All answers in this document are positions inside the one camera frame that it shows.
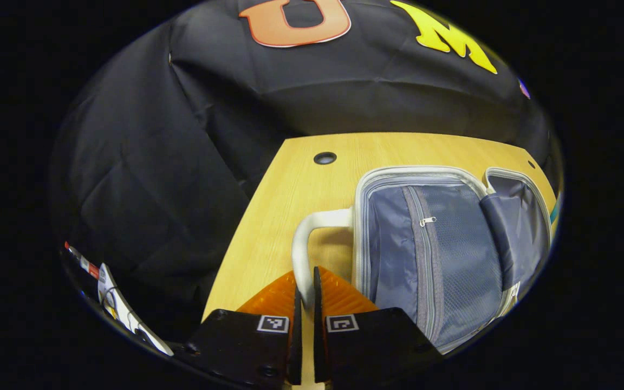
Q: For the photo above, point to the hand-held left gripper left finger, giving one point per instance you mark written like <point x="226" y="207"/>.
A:
<point x="296" y="346"/>

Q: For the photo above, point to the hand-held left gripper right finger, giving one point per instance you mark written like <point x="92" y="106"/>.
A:
<point x="318" y="346"/>

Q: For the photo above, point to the white suitcase with grey lining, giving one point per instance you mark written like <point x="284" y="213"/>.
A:
<point x="453" y="260"/>

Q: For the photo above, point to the white printed board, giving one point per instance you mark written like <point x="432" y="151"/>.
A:
<point x="122" y="311"/>

